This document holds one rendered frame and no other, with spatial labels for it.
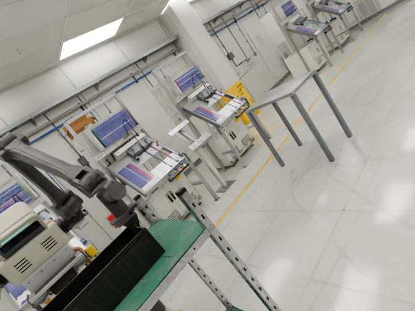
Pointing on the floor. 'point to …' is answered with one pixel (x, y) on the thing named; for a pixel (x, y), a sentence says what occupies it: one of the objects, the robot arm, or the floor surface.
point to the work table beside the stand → (278, 94)
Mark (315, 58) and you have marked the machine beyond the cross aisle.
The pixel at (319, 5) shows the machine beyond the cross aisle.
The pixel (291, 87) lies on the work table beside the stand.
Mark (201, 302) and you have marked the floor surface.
